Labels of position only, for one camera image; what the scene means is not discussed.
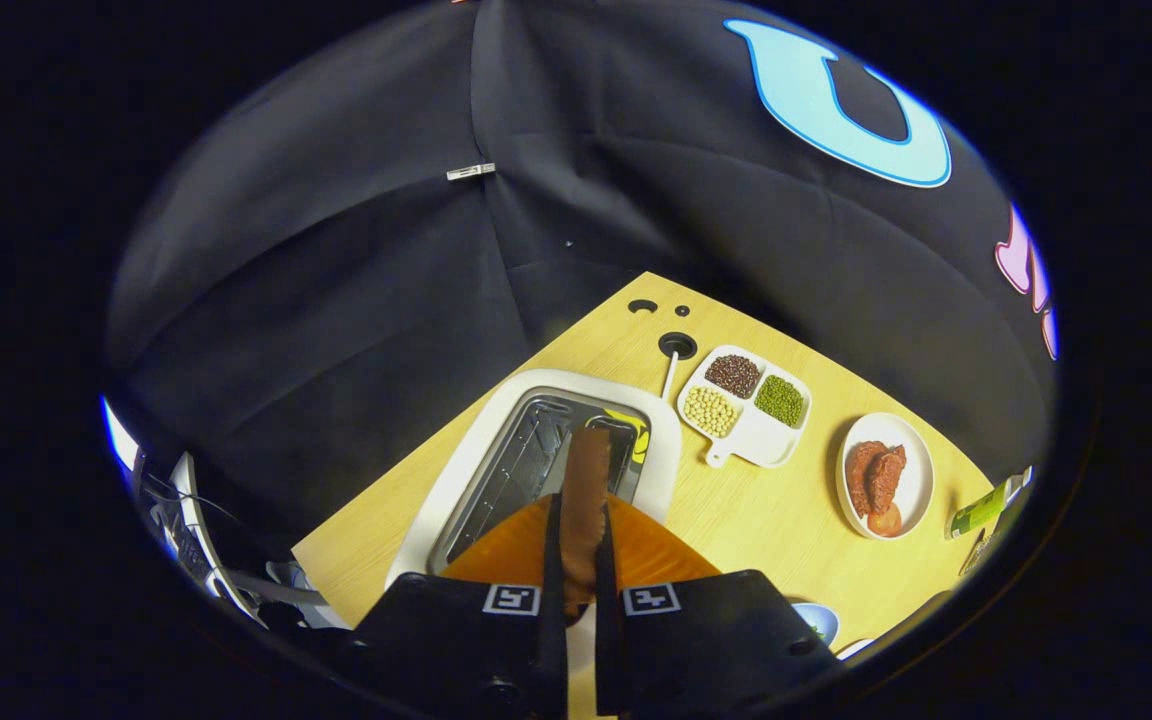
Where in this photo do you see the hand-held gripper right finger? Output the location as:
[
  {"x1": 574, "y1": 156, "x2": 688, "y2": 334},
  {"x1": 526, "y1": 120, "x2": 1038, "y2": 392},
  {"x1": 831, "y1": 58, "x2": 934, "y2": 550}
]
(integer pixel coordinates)
[{"x1": 594, "y1": 495, "x2": 839, "y2": 719}]

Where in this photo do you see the beige round plate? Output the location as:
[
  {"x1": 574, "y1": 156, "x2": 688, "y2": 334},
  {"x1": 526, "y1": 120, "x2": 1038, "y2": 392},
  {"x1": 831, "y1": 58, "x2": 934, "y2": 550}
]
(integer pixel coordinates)
[{"x1": 836, "y1": 412, "x2": 935, "y2": 541}]

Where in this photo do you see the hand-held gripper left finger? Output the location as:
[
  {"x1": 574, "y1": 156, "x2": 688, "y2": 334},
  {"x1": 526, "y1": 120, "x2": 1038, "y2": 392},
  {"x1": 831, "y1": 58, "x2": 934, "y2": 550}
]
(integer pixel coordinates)
[{"x1": 351, "y1": 493, "x2": 570, "y2": 720}]

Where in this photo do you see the white toaster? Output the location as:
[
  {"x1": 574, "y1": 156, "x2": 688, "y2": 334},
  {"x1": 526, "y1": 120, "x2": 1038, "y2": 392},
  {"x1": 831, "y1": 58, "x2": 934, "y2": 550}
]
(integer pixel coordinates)
[{"x1": 384, "y1": 368, "x2": 683, "y2": 591}]

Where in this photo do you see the white divided dish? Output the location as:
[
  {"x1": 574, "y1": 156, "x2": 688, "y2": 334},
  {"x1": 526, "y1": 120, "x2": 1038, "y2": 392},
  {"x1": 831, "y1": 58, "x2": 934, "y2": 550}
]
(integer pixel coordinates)
[{"x1": 676, "y1": 345, "x2": 814, "y2": 469}]

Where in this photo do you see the pile of dark red beans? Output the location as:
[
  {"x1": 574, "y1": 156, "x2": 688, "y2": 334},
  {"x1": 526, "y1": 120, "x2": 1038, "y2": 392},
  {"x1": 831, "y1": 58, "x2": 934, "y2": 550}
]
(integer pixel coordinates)
[{"x1": 704, "y1": 354, "x2": 762, "y2": 399}]

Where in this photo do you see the toasted bread slice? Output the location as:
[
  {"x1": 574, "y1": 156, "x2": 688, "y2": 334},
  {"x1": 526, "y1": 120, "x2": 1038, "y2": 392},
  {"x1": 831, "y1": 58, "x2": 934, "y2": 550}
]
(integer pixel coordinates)
[{"x1": 558, "y1": 428, "x2": 613, "y2": 626}]

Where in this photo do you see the pile of green beans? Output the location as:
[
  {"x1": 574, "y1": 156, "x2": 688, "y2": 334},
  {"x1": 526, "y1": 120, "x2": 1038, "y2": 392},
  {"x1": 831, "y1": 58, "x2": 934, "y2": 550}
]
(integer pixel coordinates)
[{"x1": 754, "y1": 375, "x2": 806, "y2": 428}]

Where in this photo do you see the brown meat slice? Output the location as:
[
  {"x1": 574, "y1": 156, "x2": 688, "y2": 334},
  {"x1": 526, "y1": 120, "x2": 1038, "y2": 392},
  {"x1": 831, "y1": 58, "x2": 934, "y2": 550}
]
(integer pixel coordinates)
[{"x1": 846, "y1": 440, "x2": 908, "y2": 518}]

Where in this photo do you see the pile of yellow soybeans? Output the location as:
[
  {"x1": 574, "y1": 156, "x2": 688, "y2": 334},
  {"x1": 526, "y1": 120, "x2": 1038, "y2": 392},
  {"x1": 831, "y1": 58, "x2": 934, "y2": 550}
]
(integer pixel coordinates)
[{"x1": 683, "y1": 386, "x2": 740, "y2": 439}]

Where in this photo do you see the blue round plate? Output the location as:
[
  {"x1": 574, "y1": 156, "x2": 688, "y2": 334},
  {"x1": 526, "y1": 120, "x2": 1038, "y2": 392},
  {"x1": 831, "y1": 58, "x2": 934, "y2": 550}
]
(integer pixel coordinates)
[{"x1": 791, "y1": 602, "x2": 841, "y2": 647}]

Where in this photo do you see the green label plastic bottle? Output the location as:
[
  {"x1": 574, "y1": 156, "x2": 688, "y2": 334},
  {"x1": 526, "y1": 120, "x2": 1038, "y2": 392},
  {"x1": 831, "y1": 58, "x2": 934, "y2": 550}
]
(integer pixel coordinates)
[{"x1": 946, "y1": 468, "x2": 1032, "y2": 541}]

